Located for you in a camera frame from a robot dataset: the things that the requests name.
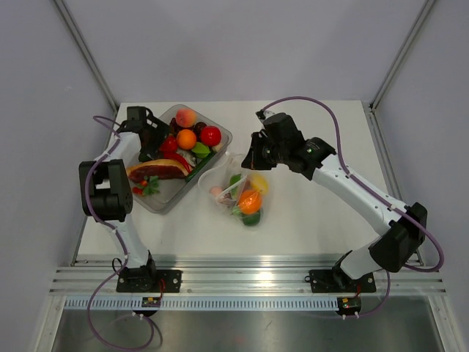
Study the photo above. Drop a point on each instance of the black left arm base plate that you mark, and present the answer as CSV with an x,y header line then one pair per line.
x,y
168,280

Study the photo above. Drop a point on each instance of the toy raw meat slab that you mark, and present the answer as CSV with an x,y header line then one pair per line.
x,y
164,169

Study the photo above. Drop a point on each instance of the orange toy orange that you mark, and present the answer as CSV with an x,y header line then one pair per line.
x,y
250,202
186,139

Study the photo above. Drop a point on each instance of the clear zip top bag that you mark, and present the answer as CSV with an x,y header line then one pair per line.
x,y
220,174

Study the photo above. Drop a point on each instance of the white slotted cable duct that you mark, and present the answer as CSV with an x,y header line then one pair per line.
x,y
181,303

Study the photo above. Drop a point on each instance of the dark green toy avocado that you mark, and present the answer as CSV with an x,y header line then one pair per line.
x,y
251,220

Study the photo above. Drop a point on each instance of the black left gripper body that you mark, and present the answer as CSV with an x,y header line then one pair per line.
x,y
154,136

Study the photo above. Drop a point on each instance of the red toy chili pepper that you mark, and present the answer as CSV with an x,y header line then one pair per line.
x,y
169,150

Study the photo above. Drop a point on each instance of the dark red toy apple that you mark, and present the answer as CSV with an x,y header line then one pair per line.
x,y
227,199

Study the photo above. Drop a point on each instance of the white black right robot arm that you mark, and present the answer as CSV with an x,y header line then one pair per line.
x,y
399,227

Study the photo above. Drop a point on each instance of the aluminium rail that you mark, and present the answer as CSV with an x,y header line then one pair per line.
x,y
261,275

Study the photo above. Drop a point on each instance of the pink toy egg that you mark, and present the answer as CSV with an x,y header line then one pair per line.
x,y
216,190

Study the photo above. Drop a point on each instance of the clear plastic food tray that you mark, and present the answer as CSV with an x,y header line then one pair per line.
x,y
173,190

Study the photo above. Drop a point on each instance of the dark toy grapes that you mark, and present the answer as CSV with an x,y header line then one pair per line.
x,y
175,128

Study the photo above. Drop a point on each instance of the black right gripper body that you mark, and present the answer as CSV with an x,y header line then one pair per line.
x,y
264,156

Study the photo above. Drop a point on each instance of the yellow toy mango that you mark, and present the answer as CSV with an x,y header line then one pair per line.
x,y
259,183

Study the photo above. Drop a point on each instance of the green toy lime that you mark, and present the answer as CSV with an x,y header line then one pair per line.
x,y
201,150

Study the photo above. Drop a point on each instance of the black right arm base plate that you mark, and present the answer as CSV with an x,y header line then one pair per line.
x,y
335,281

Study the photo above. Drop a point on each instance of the bright red toy tomato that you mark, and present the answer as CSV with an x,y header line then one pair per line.
x,y
210,136

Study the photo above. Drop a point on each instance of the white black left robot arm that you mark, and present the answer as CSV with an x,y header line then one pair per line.
x,y
106,194

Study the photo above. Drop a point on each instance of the toy peach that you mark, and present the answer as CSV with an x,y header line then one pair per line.
x,y
186,118

